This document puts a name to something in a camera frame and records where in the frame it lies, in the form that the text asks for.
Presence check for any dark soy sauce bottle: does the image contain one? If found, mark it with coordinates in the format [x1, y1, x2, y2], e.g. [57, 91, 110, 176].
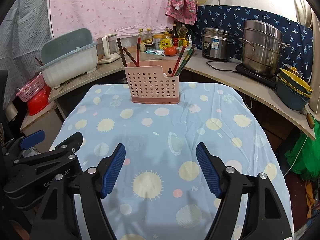
[171, 23, 178, 46]

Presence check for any red chopstick gold band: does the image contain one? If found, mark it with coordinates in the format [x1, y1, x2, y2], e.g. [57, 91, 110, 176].
[136, 36, 141, 67]

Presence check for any blue patterned tablecloth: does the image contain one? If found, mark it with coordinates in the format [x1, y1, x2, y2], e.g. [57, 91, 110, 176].
[53, 82, 292, 239]

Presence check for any dark brown chopstick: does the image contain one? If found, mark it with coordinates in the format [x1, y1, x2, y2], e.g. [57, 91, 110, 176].
[176, 45, 198, 77]
[175, 43, 197, 77]

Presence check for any red plastic basin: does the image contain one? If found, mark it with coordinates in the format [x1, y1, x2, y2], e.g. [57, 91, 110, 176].
[27, 85, 52, 116]

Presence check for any pink perforated utensil holder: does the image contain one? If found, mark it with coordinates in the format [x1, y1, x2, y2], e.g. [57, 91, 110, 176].
[124, 60, 180, 105]

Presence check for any clear sauce bottle left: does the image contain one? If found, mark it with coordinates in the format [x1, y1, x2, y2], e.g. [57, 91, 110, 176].
[138, 29, 146, 52]

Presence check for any green plastic bag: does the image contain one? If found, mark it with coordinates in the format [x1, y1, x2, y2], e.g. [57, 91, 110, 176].
[285, 120, 320, 181]

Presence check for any teal yellow bowl stack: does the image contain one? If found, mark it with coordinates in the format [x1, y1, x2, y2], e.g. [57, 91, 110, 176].
[276, 68, 313, 111]

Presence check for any pink floral garment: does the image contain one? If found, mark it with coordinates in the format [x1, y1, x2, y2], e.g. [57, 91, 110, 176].
[165, 0, 197, 25]

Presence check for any dark maroon chopstick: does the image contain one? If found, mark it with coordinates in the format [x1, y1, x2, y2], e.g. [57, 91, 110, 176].
[123, 47, 138, 67]
[117, 38, 127, 67]

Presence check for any yellow tin can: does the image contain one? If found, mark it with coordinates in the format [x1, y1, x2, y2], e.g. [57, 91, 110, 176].
[153, 34, 164, 50]

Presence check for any silver rice cooker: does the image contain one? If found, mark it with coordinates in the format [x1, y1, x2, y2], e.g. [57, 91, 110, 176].
[202, 28, 233, 61]

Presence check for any pink plastic basket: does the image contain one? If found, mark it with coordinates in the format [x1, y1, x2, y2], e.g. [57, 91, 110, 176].
[16, 73, 45, 102]

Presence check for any cooking oil bottle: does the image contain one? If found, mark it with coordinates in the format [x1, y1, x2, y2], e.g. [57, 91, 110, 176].
[178, 24, 189, 47]

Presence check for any white dish drainer teal lid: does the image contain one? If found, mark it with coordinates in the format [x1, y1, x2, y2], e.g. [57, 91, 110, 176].
[40, 28, 98, 88]

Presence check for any black induction cooker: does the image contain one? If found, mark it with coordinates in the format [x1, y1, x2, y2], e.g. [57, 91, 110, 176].
[235, 63, 277, 90]

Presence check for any green chopstick gold band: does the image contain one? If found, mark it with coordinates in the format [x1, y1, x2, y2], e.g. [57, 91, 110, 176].
[173, 45, 195, 77]

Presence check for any red tomato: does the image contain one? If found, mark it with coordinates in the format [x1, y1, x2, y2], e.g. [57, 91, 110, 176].
[164, 46, 176, 56]

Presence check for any stainless steel steamer pot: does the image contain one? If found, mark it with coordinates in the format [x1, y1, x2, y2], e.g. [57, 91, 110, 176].
[239, 20, 290, 76]

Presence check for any clear sauce bottle right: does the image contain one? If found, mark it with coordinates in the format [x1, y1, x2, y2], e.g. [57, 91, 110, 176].
[146, 28, 153, 44]

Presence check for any white electric kettle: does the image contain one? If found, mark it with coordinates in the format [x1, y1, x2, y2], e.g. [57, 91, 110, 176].
[97, 34, 120, 64]

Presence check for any clear sauce bottle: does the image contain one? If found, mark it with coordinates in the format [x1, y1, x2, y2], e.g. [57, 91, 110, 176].
[146, 28, 153, 44]
[138, 29, 146, 52]

